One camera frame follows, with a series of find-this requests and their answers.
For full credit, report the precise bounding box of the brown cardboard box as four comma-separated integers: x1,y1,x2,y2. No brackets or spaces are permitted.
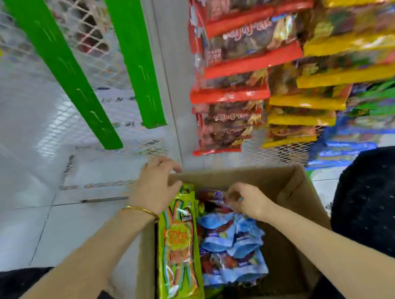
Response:
118,151,343,299

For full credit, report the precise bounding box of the gold bracelet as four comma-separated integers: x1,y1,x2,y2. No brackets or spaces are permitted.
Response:
121,201,160,228

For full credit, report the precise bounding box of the person's left hand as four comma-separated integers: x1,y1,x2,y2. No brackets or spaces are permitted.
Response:
122,153,189,221

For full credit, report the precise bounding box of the row of red-edged hanging packets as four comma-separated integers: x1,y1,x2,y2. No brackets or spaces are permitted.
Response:
170,0,361,159

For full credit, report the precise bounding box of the black dotted garment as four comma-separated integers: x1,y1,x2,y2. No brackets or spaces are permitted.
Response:
0,145,395,299

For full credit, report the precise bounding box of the small red blue candy packet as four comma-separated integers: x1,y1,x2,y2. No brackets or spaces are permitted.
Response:
196,185,232,211

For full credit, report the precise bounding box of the person's right hand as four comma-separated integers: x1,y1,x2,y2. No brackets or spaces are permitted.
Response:
224,177,279,227

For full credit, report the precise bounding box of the pile of light blue packets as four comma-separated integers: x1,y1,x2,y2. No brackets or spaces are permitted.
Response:
192,203,273,290

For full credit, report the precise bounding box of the row of green hanging packets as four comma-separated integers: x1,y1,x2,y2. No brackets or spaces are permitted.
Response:
336,50,395,135

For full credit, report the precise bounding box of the person's left forearm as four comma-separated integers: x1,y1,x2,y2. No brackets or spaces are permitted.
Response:
0,201,171,299

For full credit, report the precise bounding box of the person's right forearm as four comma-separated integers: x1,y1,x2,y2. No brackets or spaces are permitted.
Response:
260,185,395,299

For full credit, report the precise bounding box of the wide green post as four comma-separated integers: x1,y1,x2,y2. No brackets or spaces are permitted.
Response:
2,0,124,163

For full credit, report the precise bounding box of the row of yellow-edged hanging packets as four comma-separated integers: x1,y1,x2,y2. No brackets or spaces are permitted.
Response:
240,0,395,150

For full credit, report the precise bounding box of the row of dark blue hanging packets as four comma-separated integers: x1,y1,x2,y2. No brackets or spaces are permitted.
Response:
298,108,395,173

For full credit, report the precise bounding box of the white wire mesh panel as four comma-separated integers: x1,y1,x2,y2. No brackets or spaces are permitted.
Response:
0,0,329,211

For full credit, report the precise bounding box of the narrow green post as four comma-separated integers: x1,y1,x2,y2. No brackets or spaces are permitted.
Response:
102,0,168,134

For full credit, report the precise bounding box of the long green candy packet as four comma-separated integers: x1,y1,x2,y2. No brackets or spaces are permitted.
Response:
141,181,212,299

